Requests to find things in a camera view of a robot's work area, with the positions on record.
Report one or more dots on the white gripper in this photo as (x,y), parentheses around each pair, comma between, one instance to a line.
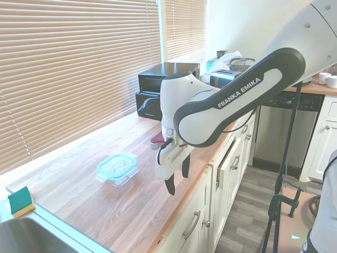
(166,163)

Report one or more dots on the teal rimmed clear container lid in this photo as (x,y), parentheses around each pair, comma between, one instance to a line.
(116,164)

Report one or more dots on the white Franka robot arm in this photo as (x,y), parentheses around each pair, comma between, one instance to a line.
(237,105)

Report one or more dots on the brown robot base table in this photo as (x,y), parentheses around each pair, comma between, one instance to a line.
(295,232)

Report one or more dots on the square glass food container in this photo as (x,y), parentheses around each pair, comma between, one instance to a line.
(121,182)

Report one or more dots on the white kitchen base cabinet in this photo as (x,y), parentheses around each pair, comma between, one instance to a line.
(205,200)

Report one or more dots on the maroon grey kitchen tool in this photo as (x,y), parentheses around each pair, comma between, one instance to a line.
(157,139)

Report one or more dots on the green metal clamp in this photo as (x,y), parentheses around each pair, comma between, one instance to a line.
(273,203)

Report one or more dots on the stainless steel dishwasher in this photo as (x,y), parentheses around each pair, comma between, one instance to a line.
(273,131)

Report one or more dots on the silver toaster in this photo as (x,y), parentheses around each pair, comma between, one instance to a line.
(221,77)

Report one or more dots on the black toaster oven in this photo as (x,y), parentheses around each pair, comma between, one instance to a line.
(179,68)

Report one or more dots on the teal glass jar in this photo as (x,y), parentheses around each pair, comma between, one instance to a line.
(210,66)

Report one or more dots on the white plastic bag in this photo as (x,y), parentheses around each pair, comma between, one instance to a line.
(223,60)

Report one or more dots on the white side cabinet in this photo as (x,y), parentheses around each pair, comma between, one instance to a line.
(321,147)

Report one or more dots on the narrow beige window blind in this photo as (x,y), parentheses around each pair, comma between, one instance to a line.
(184,29)

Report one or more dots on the person in white shirt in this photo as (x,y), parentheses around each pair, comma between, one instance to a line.
(323,210)

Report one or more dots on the wide beige window blind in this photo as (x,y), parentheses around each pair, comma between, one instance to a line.
(79,66)

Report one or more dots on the green yellow sponge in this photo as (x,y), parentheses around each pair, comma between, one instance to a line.
(19,201)

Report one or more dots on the stainless steel double sink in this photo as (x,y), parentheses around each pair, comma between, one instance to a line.
(26,237)

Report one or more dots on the white mug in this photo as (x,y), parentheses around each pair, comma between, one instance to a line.
(322,78)
(332,82)

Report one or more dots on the black camera tripod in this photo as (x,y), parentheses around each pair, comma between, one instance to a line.
(285,158)

